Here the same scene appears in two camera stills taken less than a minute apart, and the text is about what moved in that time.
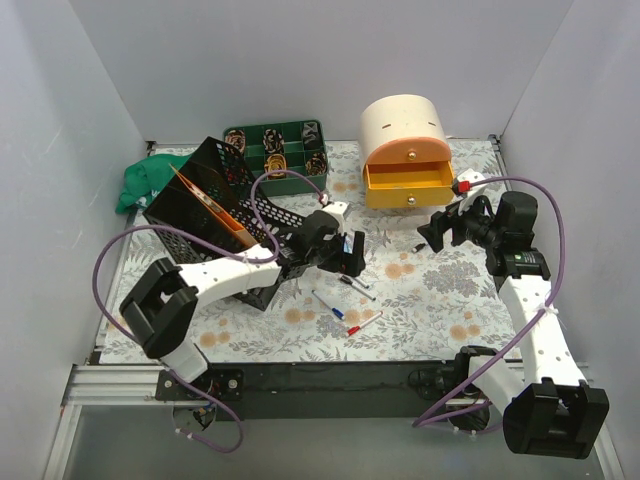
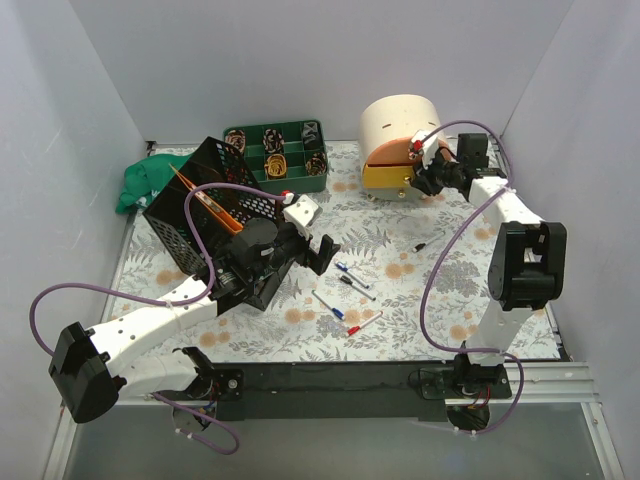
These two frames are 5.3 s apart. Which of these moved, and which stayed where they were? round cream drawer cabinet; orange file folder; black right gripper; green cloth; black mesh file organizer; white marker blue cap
Moved: round cream drawer cabinet; black right gripper
Stayed: white marker blue cap; green cloth; orange file folder; black mesh file organizer
